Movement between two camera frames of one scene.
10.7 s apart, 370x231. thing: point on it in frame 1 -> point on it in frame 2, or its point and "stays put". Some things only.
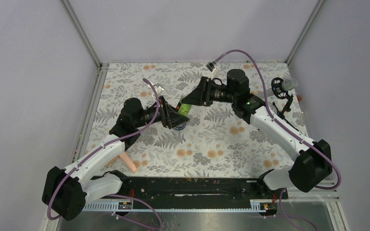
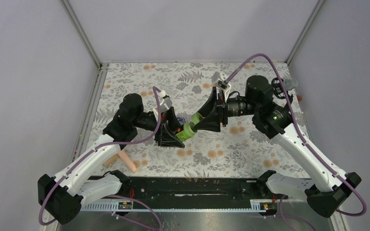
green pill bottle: x=183 y=109 -> x=186 y=134
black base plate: x=143 y=190 stays put
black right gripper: x=201 y=96 -> x=211 y=111
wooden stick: x=116 y=158 stays put
